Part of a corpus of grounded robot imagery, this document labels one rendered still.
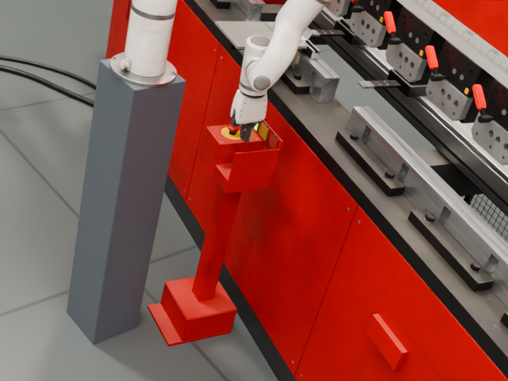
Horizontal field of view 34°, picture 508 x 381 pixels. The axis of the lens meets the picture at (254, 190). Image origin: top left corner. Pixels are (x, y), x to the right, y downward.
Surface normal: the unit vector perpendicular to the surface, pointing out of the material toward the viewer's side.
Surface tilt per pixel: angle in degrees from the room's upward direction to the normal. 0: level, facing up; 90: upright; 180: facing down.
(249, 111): 93
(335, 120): 0
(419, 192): 90
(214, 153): 90
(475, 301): 0
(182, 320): 90
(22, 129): 0
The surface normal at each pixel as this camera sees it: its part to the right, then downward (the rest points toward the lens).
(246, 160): 0.46, 0.59
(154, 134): 0.63, 0.55
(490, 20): -0.88, 0.09
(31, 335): 0.22, -0.80
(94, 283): -0.74, 0.23
